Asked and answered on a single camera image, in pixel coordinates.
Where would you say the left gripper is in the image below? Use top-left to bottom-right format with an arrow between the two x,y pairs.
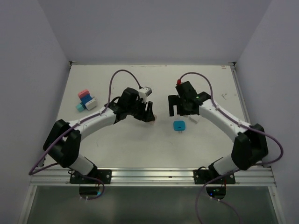
127,97 -> 154,122

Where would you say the blue plug adapter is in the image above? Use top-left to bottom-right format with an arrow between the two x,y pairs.
173,120 -> 186,133

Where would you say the white USB charger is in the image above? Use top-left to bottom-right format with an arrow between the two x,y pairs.
188,115 -> 201,124

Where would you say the blue cube socket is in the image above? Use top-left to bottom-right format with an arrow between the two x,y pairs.
80,94 -> 93,105

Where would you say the beige cube socket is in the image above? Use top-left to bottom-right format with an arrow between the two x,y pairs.
147,114 -> 157,125

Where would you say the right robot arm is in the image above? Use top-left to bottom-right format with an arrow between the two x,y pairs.
168,80 -> 268,183

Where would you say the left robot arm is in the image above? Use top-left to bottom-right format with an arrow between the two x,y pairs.
43,87 -> 155,183

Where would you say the white plug adapter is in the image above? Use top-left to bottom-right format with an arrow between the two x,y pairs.
85,98 -> 98,111

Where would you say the pink plug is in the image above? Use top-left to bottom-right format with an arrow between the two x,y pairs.
78,89 -> 90,98

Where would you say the teal plug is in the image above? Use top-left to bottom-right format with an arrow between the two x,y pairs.
76,103 -> 85,112

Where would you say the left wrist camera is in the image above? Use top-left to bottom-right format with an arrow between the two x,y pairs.
138,87 -> 152,98

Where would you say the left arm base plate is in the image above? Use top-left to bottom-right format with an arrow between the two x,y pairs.
68,169 -> 112,184

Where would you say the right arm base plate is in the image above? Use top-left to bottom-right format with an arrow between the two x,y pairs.
193,167 -> 236,184

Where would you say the aluminium mounting rail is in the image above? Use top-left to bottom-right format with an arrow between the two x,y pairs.
30,167 -> 276,187

